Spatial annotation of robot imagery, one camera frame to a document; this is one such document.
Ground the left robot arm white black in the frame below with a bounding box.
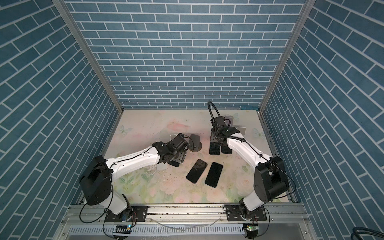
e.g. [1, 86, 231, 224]
[79, 133, 202, 222]

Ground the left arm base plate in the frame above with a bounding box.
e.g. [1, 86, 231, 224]
[105, 205, 149, 223]

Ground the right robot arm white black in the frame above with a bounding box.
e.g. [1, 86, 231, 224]
[211, 116, 290, 220]

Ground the white stand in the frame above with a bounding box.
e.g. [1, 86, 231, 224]
[237, 127, 247, 136]
[170, 134, 181, 145]
[157, 163, 168, 171]

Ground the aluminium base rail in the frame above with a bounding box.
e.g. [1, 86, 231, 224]
[54, 203, 316, 240]

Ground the dark round phone stand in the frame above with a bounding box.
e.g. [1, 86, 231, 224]
[189, 134, 203, 153]

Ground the white stand front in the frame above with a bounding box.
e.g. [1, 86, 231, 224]
[237, 127, 247, 136]

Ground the white stand back centre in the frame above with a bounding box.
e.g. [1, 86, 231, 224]
[170, 134, 181, 145]

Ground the white slotted cable duct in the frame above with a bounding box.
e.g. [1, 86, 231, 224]
[68, 224, 245, 237]

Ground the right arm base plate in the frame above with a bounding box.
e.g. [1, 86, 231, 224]
[223, 204, 267, 222]

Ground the white stand left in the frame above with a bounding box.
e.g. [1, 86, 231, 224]
[157, 163, 168, 171]

